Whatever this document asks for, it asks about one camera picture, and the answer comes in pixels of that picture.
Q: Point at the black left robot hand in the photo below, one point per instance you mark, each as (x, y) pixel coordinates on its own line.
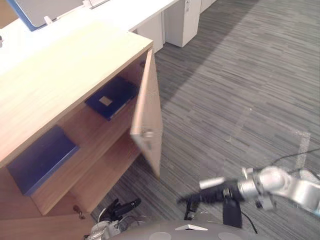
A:
(120, 208)

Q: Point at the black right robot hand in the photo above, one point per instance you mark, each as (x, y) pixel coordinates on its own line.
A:
(215, 193)

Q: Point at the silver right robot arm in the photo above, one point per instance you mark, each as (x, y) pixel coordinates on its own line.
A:
(280, 186)

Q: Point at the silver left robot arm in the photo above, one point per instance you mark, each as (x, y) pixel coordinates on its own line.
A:
(101, 231)

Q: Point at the metal cabinet door hinge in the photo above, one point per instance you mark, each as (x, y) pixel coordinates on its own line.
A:
(78, 210)

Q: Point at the wooden cabinet door with hinge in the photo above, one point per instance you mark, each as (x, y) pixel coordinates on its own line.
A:
(37, 227)

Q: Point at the wooden cabinet door with knob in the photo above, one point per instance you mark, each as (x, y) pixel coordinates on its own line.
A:
(147, 112)

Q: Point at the blue folder with beige label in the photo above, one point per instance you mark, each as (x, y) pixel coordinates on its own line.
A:
(112, 96)

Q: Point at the light wooden office cabinet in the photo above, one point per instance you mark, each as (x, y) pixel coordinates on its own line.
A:
(57, 65)

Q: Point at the white office desk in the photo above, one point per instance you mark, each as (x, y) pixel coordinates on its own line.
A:
(75, 17)

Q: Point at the grey robot torso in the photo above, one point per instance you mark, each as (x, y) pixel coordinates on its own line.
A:
(180, 231)

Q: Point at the blue and grey desk partition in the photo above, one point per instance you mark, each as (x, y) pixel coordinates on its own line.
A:
(27, 12)

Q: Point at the white drawer pedestal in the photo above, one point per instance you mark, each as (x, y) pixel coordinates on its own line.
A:
(187, 22)

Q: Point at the white partition clamp bracket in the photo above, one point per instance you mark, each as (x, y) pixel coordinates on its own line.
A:
(47, 20)

